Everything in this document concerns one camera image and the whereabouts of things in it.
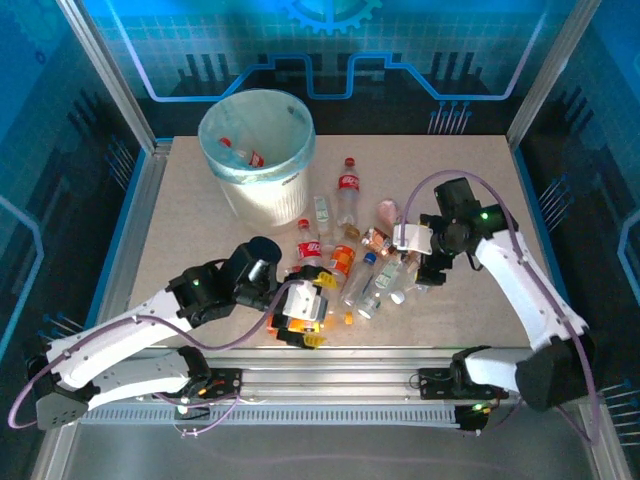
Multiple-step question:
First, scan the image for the orange plastic bottle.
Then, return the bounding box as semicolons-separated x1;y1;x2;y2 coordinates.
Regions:
266;309;327;335

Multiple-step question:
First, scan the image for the short cola bottle red label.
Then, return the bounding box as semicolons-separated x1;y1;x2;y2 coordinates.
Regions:
295;218;324;274

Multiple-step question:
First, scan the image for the pink plastic bottle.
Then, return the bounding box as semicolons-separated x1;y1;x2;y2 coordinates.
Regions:
378;198;401;226

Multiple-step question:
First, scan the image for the orange label juice bottle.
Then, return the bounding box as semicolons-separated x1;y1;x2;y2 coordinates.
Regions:
327;242;357;289

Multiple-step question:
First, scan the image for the clear bottle blue cap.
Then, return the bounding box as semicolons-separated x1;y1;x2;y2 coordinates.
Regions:
341;252;379;307

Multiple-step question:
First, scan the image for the tall cola bottle red cap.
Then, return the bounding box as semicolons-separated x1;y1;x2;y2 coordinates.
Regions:
335;156;362;229

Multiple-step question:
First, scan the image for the white ribbed waste bin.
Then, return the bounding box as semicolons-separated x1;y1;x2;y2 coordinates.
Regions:
198;88;317;236

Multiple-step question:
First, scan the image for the blue plastic bin liner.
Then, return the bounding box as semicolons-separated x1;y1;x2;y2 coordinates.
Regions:
198;88;317;184

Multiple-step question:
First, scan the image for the clear bottle green white label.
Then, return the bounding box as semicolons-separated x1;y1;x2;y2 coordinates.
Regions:
373;252;407;294

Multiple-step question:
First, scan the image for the crumpled copper foil bottle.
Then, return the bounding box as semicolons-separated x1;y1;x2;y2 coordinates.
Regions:
362;227;396;256

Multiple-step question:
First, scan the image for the crushed cola bottle red cap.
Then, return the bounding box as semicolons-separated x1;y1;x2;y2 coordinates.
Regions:
218;136;266;170

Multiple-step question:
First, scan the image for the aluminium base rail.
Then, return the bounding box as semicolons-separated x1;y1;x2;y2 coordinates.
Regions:
64;347;601;404

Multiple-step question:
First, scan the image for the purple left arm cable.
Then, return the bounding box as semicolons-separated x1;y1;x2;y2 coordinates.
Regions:
7;279;306;436

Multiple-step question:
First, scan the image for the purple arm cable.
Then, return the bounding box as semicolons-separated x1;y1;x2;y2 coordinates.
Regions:
7;279;306;436
401;169;604;446

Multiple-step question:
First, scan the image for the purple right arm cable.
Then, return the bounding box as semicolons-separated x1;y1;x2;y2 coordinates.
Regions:
401;169;604;446

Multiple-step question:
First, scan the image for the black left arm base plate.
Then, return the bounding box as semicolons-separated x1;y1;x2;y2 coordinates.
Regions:
177;367;245;401

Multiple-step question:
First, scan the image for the grey slotted cable duct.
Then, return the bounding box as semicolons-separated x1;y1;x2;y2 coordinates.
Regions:
79;407;461;427

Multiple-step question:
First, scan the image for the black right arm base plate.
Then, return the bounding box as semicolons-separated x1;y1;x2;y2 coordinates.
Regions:
417;367;509;401

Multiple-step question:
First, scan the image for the aluminium frame post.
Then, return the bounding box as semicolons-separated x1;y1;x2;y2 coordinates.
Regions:
55;0;160;154
507;0;601;146

